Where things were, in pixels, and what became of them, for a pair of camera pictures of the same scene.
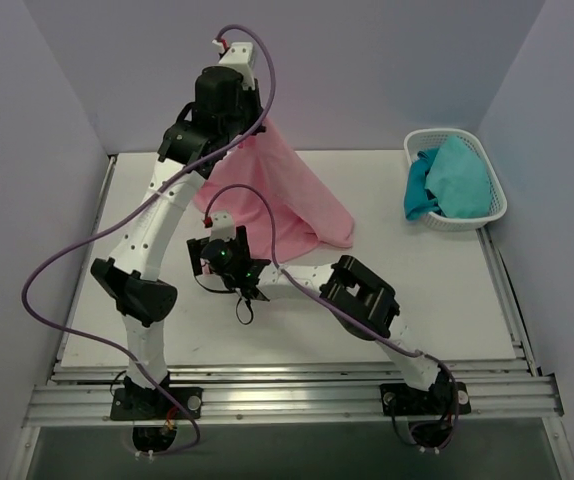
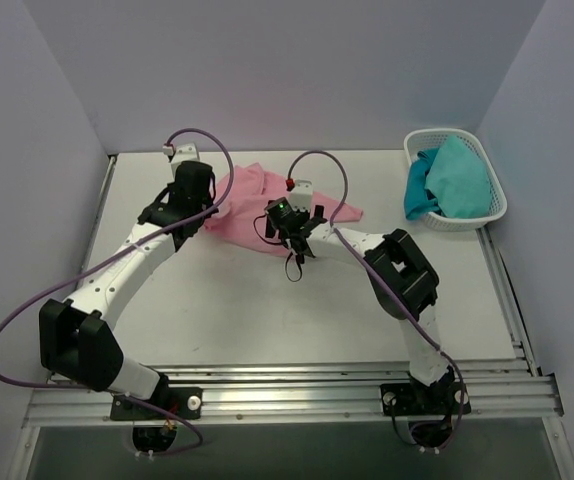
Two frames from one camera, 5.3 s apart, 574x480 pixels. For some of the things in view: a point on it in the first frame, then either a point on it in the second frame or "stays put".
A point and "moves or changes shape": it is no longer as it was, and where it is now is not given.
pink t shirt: (304, 218) moves or changes shape
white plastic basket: (426, 139) stays put
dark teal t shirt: (418, 200) stays put
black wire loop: (237, 305) → (286, 265)
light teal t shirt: (458, 180) stays put
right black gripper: (195, 251) → (281, 216)
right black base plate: (449, 398) stays put
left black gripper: (249, 122) → (193, 182)
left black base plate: (151, 403) stays put
